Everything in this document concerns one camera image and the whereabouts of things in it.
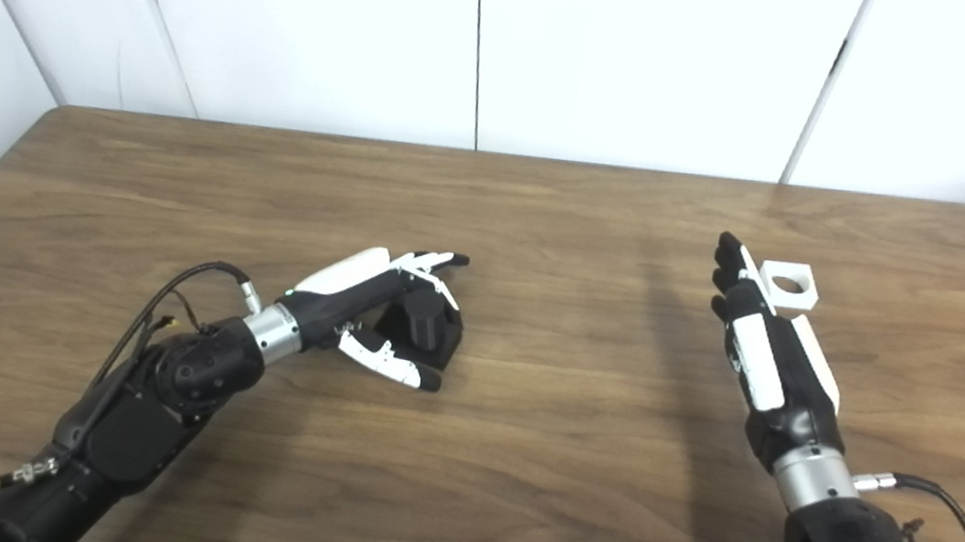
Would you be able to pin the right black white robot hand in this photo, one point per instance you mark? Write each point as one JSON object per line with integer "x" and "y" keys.
{"x": 790, "y": 392}

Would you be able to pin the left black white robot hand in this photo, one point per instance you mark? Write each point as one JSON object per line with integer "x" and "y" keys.
{"x": 333, "y": 289}

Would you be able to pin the white square piece with hole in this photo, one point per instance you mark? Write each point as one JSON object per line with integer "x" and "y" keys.
{"x": 801, "y": 301}

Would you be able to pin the black peg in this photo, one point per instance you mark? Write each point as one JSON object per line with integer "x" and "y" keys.
{"x": 425, "y": 328}

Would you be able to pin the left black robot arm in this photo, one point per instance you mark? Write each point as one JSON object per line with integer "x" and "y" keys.
{"x": 152, "y": 415}

